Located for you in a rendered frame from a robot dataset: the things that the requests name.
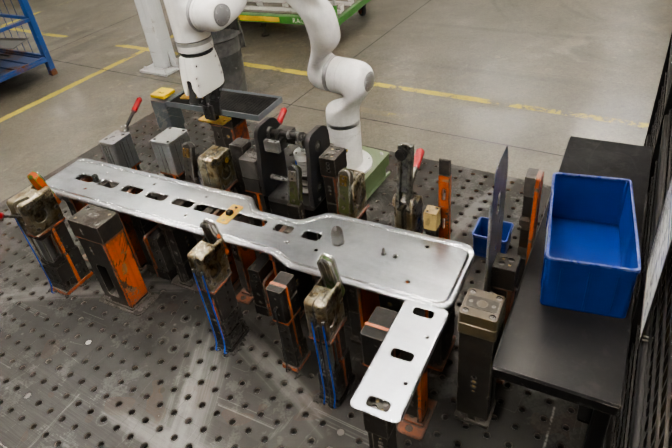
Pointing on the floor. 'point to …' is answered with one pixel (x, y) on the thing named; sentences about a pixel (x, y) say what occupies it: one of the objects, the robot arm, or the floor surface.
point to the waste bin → (231, 55)
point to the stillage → (13, 62)
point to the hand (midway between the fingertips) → (212, 109)
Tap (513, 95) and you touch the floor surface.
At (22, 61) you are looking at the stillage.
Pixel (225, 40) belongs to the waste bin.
